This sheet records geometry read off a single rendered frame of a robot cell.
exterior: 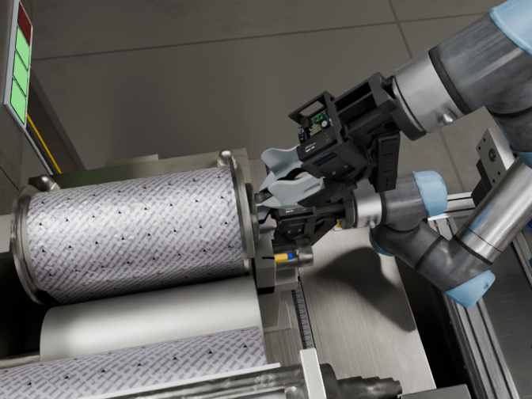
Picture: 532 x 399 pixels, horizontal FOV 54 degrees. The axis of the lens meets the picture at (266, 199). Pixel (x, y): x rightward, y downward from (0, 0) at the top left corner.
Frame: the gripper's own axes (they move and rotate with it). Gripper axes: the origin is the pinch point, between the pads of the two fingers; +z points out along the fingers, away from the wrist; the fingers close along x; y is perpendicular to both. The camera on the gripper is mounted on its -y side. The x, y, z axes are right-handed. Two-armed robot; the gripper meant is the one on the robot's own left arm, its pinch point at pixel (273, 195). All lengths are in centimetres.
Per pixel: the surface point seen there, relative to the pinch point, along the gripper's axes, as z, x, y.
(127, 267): 14.2, 6.7, 11.7
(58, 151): 96, -76, -29
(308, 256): 2.1, 5.6, -8.4
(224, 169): 2.4, -2.8, 6.0
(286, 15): 50, -176, -124
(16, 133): 35.0, -24.0, 15.6
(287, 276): 7.7, 5.8, -11.1
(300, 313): 20.0, 4.3, -31.6
